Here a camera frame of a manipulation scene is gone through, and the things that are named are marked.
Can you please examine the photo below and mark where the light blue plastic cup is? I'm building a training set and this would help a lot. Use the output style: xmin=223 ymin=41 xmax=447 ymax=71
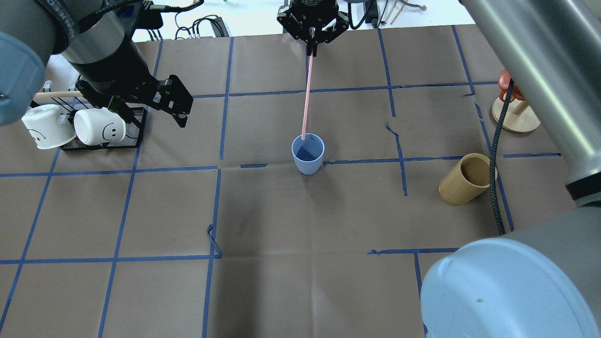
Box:
xmin=291 ymin=133 xmax=325 ymax=175

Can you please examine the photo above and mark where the white smiley mug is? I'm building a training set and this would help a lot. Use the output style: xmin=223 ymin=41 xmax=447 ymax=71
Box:
xmin=73 ymin=108 xmax=126 ymax=146

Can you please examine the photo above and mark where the orange cup on stand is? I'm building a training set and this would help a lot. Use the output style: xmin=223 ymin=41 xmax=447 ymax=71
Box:
xmin=498 ymin=69 xmax=526 ymax=102

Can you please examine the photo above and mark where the pink chopstick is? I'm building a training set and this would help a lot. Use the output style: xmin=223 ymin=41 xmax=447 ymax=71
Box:
xmin=300 ymin=55 xmax=314 ymax=140

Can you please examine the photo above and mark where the brown paper table cover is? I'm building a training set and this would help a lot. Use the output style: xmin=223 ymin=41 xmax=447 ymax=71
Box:
xmin=0 ymin=23 xmax=601 ymax=338

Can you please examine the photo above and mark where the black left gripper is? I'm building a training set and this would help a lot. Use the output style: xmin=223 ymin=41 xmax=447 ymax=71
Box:
xmin=75 ymin=45 xmax=193 ymax=128

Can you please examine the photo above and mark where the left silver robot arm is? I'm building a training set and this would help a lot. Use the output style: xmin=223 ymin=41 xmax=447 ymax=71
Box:
xmin=0 ymin=0 xmax=193 ymax=128

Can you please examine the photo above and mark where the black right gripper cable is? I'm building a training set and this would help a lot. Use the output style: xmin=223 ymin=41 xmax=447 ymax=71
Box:
xmin=488 ymin=80 xmax=516 ymax=236

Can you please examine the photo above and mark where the bamboo cylinder holder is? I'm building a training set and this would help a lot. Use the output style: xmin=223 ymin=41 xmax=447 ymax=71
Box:
xmin=438 ymin=153 xmax=490 ymax=206

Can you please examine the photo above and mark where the wooden rack handle rod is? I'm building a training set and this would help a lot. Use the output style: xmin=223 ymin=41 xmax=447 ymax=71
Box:
xmin=33 ymin=91 xmax=84 ymax=100

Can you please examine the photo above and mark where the round wooden stand base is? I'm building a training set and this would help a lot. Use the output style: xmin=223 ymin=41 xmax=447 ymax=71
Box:
xmin=502 ymin=99 xmax=540 ymax=133

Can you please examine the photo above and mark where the black wire mug rack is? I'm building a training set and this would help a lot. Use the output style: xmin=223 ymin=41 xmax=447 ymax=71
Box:
xmin=36 ymin=79 xmax=147 ymax=151

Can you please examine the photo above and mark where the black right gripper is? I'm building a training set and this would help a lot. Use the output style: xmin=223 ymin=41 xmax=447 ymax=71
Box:
xmin=277 ymin=0 xmax=349 ymax=57

